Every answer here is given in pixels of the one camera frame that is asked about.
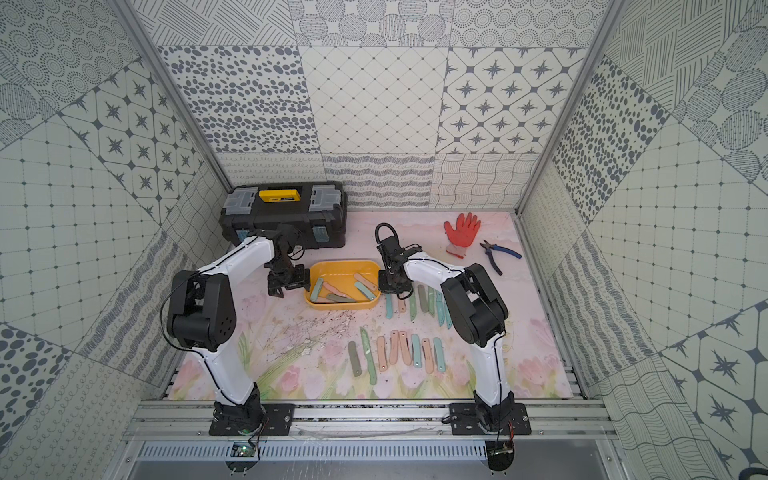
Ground long teal knife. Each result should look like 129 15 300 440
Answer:
385 294 394 319

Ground grey green fruit knife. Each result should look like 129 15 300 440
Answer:
417 284 430 313

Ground yellow plastic storage box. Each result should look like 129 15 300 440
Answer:
305 260 381 310

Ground pale pink knife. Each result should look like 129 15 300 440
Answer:
388 330 399 366

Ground beige pink knife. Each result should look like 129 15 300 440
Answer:
376 336 388 372

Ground long green knife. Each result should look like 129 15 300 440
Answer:
360 327 377 386

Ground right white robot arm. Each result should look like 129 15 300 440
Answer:
374 222 515 433

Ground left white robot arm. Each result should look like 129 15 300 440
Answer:
164 224 310 434

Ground light teal folding knife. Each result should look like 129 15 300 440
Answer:
354 281 376 301

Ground black plastic toolbox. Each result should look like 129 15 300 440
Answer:
219 181 347 249

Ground floral pink table mat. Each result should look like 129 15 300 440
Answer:
164 211 575 401

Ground red work glove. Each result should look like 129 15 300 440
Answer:
443 212 481 259

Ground blue handled pliers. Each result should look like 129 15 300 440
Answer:
479 239 523 277

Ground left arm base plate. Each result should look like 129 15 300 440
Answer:
208 401 296 436

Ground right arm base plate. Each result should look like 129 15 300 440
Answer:
442 402 532 436

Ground aluminium frame rail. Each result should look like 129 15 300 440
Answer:
123 399 618 441

